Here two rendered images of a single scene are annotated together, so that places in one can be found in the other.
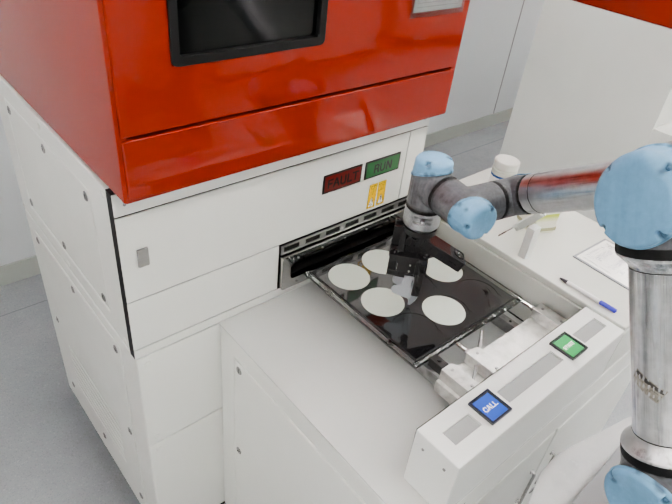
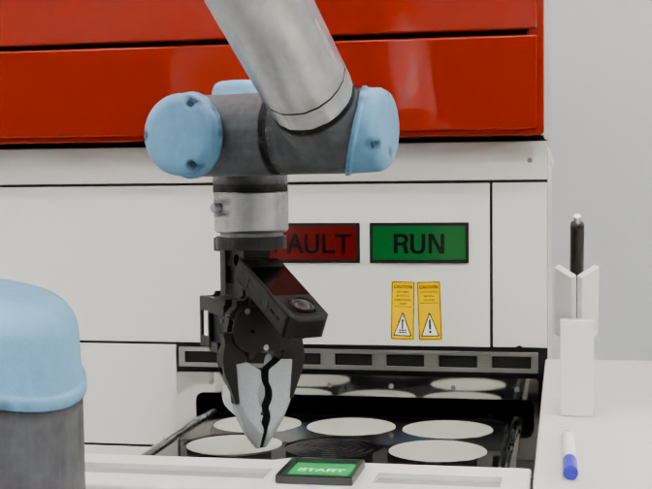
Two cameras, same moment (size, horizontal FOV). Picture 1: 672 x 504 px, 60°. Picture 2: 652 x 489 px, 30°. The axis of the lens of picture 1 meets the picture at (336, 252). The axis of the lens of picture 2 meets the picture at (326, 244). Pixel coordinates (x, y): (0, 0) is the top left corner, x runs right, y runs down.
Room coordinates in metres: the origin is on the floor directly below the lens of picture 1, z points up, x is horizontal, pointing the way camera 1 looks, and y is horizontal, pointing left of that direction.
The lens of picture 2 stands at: (0.38, -1.21, 1.17)
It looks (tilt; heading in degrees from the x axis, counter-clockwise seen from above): 3 degrees down; 56
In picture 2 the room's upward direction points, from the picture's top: 1 degrees counter-clockwise
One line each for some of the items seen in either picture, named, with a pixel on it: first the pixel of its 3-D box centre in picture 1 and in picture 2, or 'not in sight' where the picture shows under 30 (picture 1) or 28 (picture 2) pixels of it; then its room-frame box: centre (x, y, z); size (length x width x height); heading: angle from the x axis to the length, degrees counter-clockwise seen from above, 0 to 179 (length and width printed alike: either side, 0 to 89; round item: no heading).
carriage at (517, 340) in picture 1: (503, 359); not in sight; (0.91, -0.39, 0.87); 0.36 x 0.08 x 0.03; 134
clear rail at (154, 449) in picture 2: (357, 315); (165, 445); (0.96, -0.06, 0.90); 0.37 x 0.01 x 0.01; 44
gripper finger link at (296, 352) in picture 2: not in sight; (279, 355); (1.03, -0.18, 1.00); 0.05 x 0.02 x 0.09; 176
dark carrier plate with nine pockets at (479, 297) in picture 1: (412, 285); (333, 449); (1.09, -0.19, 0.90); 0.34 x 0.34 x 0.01; 44
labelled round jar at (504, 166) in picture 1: (503, 174); not in sight; (1.49, -0.44, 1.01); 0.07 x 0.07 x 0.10
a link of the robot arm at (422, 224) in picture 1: (422, 216); (248, 215); (1.01, -0.16, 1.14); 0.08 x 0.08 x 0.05
